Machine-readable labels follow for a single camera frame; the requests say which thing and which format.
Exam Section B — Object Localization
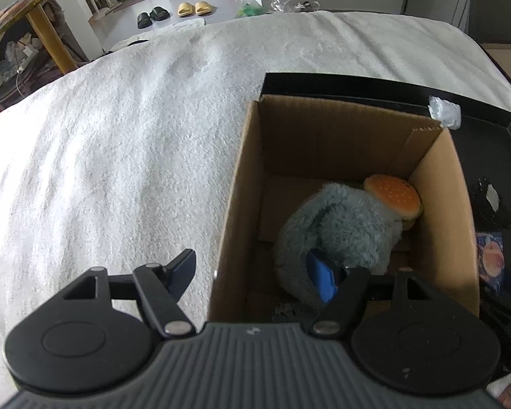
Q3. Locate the black shallow tray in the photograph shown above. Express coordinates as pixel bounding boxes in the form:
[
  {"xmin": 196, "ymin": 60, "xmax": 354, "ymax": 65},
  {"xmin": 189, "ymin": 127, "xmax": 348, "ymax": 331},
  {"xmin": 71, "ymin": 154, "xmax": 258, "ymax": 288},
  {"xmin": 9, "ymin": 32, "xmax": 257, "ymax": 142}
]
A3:
[{"xmin": 259, "ymin": 72, "xmax": 511, "ymax": 350}]

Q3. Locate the grey fluffy plush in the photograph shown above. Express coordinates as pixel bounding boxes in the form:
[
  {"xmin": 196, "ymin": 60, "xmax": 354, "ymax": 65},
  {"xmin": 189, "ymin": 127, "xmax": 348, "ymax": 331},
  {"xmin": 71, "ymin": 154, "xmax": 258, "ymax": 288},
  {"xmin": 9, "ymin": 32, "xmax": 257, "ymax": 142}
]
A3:
[{"xmin": 275, "ymin": 182, "xmax": 406, "ymax": 308}]

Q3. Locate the brown cardboard box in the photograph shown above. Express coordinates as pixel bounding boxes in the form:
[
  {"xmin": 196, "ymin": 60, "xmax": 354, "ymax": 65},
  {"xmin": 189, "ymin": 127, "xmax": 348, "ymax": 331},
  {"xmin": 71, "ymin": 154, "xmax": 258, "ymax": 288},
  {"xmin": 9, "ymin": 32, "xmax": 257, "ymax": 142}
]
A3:
[{"xmin": 206, "ymin": 94, "xmax": 482, "ymax": 325}]

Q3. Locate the green plastic bag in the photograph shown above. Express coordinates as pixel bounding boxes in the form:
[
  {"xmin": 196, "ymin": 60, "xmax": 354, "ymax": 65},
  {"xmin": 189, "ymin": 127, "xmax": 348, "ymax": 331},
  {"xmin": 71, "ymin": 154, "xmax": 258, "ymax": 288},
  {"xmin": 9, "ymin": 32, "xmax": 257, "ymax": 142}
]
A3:
[{"xmin": 237, "ymin": 0, "xmax": 264, "ymax": 19}]

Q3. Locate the clear plastic bag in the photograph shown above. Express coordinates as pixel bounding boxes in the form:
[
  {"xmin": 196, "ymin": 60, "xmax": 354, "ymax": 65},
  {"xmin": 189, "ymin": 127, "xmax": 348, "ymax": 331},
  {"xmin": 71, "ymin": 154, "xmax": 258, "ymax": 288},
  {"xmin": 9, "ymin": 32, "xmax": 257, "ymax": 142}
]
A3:
[{"xmin": 270, "ymin": 0, "xmax": 320, "ymax": 14}]

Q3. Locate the burger plush toy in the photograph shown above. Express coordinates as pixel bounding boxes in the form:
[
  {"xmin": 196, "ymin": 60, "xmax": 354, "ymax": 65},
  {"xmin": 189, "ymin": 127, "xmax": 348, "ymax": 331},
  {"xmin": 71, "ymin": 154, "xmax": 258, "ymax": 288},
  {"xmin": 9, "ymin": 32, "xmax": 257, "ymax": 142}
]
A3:
[{"xmin": 363, "ymin": 174, "xmax": 422, "ymax": 229}]

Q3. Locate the white bed blanket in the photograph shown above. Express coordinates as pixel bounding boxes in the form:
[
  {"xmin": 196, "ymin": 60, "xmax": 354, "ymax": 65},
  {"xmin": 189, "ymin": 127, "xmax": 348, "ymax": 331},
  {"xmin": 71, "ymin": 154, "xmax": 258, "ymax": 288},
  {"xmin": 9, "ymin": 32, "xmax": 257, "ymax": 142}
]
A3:
[{"xmin": 0, "ymin": 11, "xmax": 511, "ymax": 393}]

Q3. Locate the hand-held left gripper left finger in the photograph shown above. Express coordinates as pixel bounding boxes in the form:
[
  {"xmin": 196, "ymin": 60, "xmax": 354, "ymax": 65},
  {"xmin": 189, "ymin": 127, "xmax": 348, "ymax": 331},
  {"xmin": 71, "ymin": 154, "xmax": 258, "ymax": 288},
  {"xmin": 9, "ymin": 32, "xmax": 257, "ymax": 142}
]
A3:
[{"xmin": 62, "ymin": 249, "xmax": 197, "ymax": 340}]

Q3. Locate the crumpled white wrapper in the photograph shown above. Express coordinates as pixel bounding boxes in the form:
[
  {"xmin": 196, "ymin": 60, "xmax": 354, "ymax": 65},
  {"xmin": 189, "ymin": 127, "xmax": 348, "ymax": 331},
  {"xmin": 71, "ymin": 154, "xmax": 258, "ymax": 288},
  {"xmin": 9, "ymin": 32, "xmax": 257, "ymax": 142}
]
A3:
[{"xmin": 428, "ymin": 96, "xmax": 462, "ymax": 130}]

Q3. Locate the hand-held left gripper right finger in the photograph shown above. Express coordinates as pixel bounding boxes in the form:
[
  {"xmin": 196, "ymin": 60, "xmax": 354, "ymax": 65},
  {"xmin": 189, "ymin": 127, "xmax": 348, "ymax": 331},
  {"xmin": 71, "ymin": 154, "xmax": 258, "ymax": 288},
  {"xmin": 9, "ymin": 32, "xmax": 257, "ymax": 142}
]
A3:
[{"xmin": 306, "ymin": 249, "xmax": 436, "ymax": 338}]

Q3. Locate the purple tissue pack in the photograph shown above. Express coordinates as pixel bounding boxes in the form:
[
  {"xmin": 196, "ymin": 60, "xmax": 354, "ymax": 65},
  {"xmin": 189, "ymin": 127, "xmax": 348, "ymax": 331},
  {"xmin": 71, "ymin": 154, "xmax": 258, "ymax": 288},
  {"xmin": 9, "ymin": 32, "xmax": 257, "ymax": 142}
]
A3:
[{"xmin": 476, "ymin": 231, "xmax": 506, "ymax": 293}]

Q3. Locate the yellow-legged table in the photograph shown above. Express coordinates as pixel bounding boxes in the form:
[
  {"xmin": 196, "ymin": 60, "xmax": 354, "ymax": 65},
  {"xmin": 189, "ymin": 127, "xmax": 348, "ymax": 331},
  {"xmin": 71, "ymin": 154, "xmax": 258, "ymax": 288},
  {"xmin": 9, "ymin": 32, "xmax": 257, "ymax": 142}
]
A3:
[{"xmin": 0, "ymin": 0, "xmax": 93, "ymax": 74}]

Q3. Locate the black lid with brown inside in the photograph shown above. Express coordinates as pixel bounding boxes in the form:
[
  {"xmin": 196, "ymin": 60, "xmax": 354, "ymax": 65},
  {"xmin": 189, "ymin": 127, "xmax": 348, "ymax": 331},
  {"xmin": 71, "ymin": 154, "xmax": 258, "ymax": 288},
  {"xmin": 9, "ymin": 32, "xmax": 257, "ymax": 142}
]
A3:
[{"xmin": 479, "ymin": 42, "xmax": 511, "ymax": 78}]

